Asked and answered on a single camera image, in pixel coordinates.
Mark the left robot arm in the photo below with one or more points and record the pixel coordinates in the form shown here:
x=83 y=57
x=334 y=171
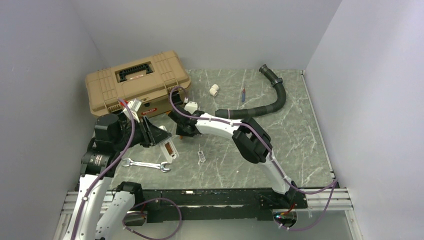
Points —
x=114 y=134

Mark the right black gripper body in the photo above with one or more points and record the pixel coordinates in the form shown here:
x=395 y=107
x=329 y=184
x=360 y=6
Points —
x=180 y=130

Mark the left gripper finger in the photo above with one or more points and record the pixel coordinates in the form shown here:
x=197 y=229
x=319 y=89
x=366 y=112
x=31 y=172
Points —
x=148 y=136
x=158 y=135

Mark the white remote control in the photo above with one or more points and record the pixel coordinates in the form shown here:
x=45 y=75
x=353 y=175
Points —
x=168 y=149

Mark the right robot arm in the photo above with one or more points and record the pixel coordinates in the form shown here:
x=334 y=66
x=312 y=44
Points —
x=252 y=142

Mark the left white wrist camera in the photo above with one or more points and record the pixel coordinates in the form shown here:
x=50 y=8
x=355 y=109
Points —
x=134 y=106

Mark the tan plastic toolbox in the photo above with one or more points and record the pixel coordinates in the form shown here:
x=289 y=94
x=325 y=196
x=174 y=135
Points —
x=150 y=80

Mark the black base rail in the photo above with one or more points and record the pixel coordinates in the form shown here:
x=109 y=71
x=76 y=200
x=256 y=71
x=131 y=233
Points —
x=172 y=212

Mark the blue red pen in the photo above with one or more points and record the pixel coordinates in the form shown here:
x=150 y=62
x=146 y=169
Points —
x=243 y=95

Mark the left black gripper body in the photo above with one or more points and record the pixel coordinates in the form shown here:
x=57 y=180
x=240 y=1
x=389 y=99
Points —
x=139 y=136

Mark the silver open-end wrench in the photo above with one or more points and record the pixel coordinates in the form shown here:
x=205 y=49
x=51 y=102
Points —
x=128 y=162

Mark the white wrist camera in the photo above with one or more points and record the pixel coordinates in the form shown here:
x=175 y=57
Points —
x=191 y=107
x=134 y=106

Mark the white pipe fitting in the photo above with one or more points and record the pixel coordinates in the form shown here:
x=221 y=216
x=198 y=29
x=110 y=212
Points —
x=214 y=90

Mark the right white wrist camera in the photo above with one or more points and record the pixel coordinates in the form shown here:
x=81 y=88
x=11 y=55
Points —
x=191 y=107

